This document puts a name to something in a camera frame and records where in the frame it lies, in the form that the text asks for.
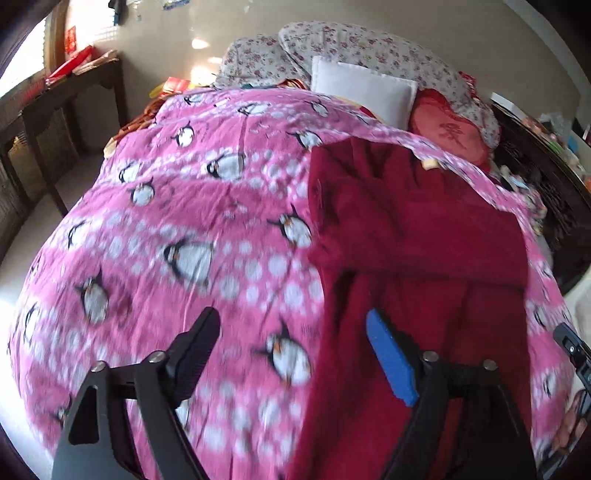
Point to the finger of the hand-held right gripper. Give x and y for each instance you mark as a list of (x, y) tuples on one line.
[(572, 344)]

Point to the red flat box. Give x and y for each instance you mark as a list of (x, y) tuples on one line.
[(69, 67)]

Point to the person's right hand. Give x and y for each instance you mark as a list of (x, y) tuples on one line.
[(570, 424)]

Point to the dark wooden table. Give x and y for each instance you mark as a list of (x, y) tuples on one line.
[(51, 99)]

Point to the pink penguin print blanket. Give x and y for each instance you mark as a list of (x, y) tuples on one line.
[(184, 221)]

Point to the small floral pillow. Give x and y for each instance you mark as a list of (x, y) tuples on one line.
[(254, 62)]

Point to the large floral quilt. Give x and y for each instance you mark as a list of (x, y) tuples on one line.
[(369, 44)]

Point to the dark red sweater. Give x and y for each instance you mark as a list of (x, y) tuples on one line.
[(406, 230)]

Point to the red and yellow packets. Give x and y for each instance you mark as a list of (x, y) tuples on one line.
[(173, 86)]

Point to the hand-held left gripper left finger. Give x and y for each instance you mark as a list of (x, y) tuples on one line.
[(196, 344)]

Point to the dark wooden cabinet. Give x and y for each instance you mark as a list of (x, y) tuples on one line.
[(549, 194)]

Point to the red paper wall decoration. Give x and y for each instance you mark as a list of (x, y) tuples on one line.
[(71, 40)]

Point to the white pillow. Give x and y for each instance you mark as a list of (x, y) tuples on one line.
[(364, 90)]

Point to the red heart cushion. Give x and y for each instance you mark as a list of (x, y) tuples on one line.
[(450, 131)]

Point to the clutter of small bottles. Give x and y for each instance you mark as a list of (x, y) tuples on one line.
[(561, 138)]

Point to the brown flat box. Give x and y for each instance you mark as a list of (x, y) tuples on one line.
[(97, 60)]

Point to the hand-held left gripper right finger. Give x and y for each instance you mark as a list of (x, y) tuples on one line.
[(390, 360)]

